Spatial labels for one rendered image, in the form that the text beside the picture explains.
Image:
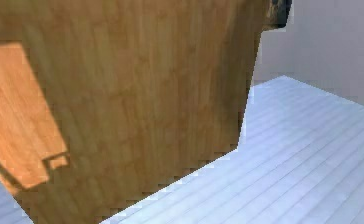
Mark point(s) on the brown wooden cupboard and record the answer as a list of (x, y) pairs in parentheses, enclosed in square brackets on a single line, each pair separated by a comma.
[(140, 100)]

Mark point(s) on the dark object on cupboard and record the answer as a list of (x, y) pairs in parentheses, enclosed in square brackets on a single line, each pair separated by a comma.
[(283, 11)]

